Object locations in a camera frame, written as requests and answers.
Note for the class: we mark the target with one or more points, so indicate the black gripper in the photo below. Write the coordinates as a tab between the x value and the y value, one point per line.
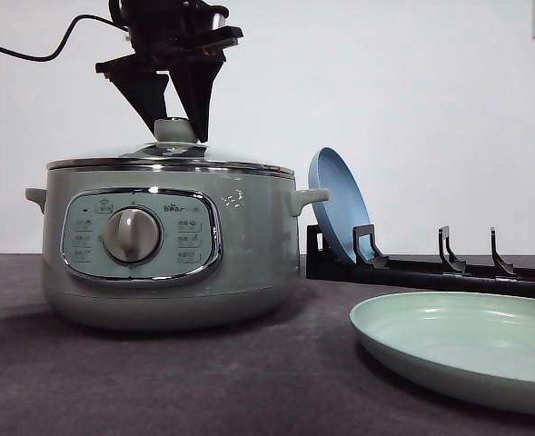
189	36

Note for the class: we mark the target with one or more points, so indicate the glass steamer lid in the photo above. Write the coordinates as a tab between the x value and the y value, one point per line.
172	156

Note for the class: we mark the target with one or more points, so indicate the green plate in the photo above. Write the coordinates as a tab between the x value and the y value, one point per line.
475	345

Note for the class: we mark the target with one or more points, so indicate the green electric steamer pot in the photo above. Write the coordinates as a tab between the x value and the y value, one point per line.
171	244

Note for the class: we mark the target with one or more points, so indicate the blue plate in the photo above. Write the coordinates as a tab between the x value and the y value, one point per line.
335	218

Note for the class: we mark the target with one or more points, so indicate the black plate rack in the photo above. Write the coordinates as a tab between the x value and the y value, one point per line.
448	272

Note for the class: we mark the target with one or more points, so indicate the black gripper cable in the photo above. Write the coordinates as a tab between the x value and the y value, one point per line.
63	40

